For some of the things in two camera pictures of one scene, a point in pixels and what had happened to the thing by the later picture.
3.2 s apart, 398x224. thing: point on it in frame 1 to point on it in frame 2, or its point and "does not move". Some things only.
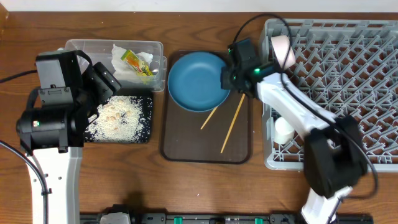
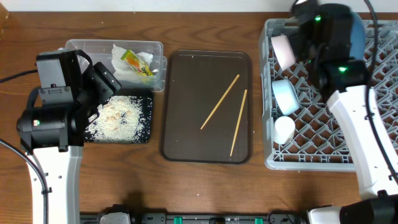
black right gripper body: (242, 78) to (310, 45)
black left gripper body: (97, 89) does not move
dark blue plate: (194, 81) to (358, 36)
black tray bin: (122, 119) does not move
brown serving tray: (222, 135) does not move
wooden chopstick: (232, 124) to (238, 123)
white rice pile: (121, 119) does not move
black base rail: (254, 217) does not move
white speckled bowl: (281, 45) does not move
